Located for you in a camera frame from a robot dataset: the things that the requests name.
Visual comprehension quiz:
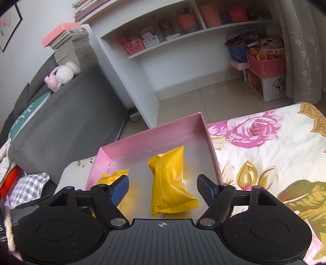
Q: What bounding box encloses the pink white plush toy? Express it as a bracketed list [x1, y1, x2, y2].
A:
[44, 62, 81, 92]

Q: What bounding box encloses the blue storage bin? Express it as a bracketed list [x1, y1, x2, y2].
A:
[228, 46, 250, 63]

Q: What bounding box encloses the lace curtain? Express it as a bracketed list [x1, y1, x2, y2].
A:
[275, 1, 322, 104]

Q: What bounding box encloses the white label box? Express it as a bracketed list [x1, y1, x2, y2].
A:
[143, 35, 160, 48]

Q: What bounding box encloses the coral cup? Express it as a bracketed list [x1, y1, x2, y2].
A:
[198, 3, 222, 28]

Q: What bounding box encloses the framed wall picture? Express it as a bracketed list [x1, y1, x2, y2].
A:
[0, 4, 23, 52]

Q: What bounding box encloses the pink silver cardboard box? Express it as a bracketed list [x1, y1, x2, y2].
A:
[86, 113, 222, 221]

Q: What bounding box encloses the grey checkered cloth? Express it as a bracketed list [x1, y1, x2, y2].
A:
[9, 172, 50, 209]

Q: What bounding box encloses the floral tablecloth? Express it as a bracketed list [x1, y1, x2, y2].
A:
[58, 103, 325, 264]

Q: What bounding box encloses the pink basket on floor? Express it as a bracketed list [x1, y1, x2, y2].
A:
[246, 52, 286, 78]

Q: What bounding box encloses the red shelf basket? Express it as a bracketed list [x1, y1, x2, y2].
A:
[228, 8, 248, 23]

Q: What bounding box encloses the white bookshelf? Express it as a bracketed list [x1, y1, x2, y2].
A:
[74, 1, 276, 128]

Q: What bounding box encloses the stack of books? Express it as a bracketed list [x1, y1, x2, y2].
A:
[41, 22, 98, 70]

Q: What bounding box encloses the grey sofa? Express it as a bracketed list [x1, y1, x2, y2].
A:
[4, 65, 128, 192]

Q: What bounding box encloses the large yellow snack pack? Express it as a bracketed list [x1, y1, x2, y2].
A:
[148, 146, 199, 218]

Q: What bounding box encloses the white printed storage box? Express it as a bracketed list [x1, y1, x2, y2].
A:
[243, 69, 286, 102]

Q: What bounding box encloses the teal cushion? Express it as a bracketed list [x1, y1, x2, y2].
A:
[8, 92, 51, 140]

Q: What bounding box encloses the small pink shelf basket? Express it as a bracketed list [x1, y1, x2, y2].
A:
[119, 38, 145, 55]

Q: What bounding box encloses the yellow orange-print snack pack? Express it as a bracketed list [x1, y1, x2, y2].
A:
[90, 168, 130, 218]

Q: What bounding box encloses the power strip with cable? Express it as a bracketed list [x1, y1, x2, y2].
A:
[127, 106, 141, 123]

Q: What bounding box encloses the coral pen holder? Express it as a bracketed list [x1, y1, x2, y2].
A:
[177, 13, 198, 34]

